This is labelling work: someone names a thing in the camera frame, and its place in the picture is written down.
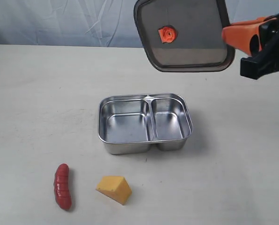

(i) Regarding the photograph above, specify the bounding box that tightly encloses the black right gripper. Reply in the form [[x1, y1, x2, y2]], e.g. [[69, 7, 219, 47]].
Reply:
[[222, 13, 279, 80]]

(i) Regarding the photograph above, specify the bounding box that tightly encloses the grey lunch box lid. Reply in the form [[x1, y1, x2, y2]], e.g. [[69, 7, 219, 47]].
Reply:
[[133, 0, 235, 72]]

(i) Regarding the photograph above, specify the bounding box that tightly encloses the steel two-compartment lunch box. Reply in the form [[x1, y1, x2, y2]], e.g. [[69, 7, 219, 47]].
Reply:
[[98, 93, 193, 155]]

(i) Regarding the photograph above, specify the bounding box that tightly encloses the yellow toy cheese wedge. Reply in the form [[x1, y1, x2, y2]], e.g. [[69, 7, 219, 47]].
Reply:
[[95, 176, 132, 205]]

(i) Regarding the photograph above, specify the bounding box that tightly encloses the red toy sausage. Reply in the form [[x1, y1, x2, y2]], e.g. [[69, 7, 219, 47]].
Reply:
[[53, 164, 72, 211]]

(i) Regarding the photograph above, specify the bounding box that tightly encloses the white backdrop cloth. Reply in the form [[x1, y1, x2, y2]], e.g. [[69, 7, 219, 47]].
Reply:
[[0, 0, 279, 47]]

